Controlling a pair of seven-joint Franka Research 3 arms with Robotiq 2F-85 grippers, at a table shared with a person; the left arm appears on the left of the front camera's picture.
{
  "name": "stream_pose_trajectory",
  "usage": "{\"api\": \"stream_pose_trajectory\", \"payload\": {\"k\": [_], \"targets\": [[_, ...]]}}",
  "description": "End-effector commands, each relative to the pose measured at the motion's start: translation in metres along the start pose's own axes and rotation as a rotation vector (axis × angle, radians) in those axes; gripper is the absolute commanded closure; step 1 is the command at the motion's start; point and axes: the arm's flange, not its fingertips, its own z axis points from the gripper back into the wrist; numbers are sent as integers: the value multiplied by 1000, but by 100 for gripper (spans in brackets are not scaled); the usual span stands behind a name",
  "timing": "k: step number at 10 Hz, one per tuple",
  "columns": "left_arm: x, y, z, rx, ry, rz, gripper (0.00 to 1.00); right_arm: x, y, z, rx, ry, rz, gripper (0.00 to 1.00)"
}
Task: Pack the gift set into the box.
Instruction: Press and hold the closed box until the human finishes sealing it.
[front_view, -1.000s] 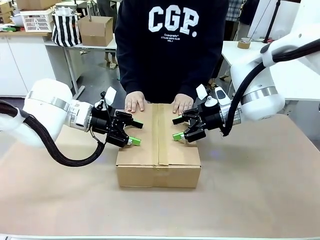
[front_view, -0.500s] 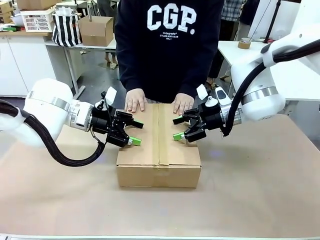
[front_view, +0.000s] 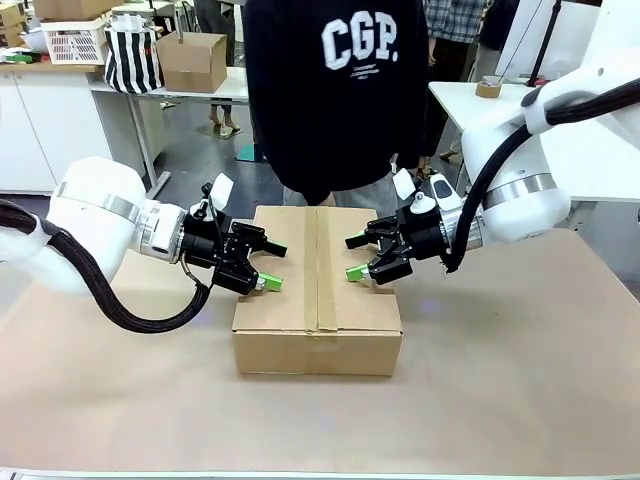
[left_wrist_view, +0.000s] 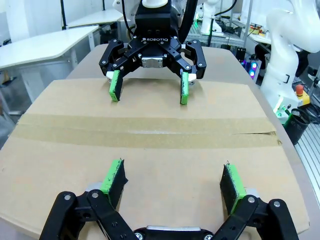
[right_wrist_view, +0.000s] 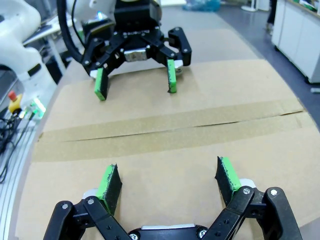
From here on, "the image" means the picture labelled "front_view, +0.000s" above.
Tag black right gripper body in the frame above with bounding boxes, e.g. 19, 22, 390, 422
397, 203, 455, 267

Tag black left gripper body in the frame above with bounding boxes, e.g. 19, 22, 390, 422
180, 211, 252, 287

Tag large brown cardboard box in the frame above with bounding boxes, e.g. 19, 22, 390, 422
230, 204, 404, 377

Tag small brown cardboard box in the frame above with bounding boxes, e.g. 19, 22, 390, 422
156, 32, 229, 95

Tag flat brown cardboard box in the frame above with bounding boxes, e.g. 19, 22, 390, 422
32, 0, 124, 22

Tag teal floor mat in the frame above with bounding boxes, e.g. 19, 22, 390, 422
236, 143, 269, 163

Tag person with bare legs sandals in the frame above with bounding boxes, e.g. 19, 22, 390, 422
208, 102, 243, 140

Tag person in black hoodie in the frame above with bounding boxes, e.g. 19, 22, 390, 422
242, 0, 434, 207

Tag white desk with rounded corner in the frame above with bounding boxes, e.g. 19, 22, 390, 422
428, 79, 640, 232

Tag white table with metal legs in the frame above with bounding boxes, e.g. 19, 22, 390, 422
89, 67, 251, 197

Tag white cabinet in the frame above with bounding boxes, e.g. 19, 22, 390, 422
0, 63, 114, 194

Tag black white striped bag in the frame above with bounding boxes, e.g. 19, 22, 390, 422
103, 16, 166, 96

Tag person in plaid shirt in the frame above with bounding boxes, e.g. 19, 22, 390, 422
423, 0, 490, 162

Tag black stand pole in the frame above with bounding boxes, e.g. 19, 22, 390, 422
529, 0, 563, 87

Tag white plastic basket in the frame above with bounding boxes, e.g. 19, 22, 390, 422
40, 19, 109, 66

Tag stacked brown cardboard boxes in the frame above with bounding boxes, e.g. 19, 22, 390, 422
0, 0, 29, 49

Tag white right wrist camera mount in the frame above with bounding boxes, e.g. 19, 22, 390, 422
392, 167, 435, 215

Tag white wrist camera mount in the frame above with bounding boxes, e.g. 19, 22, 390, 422
392, 167, 435, 215
208, 173, 236, 209

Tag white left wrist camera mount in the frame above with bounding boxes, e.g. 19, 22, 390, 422
208, 173, 236, 209

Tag black right arm cable sleeve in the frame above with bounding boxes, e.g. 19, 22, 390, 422
439, 77, 640, 274

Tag black arm cable sleeve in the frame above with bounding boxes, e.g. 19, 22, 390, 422
439, 77, 640, 274
0, 198, 214, 335

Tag black left arm cable sleeve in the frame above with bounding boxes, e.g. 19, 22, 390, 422
0, 198, 214, 335

